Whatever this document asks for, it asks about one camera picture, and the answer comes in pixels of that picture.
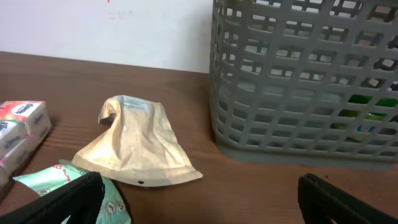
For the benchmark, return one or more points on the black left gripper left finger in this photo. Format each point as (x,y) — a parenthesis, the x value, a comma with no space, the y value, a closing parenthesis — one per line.
(79,201)

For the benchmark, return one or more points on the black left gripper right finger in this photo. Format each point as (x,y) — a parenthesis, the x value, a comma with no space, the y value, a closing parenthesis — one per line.
(322,203)

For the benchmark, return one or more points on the mint green wipes packet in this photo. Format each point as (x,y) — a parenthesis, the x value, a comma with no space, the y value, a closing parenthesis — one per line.
(113,210)

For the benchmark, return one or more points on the beige paper pouch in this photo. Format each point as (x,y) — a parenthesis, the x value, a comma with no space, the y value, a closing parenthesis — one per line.
(139,148)

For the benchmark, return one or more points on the Kleenex tissue multipack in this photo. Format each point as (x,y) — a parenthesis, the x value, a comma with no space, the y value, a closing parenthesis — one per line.
(24,125)

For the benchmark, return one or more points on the grey plastic lattice basket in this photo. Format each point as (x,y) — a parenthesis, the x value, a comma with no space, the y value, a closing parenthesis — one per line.
(305,82)

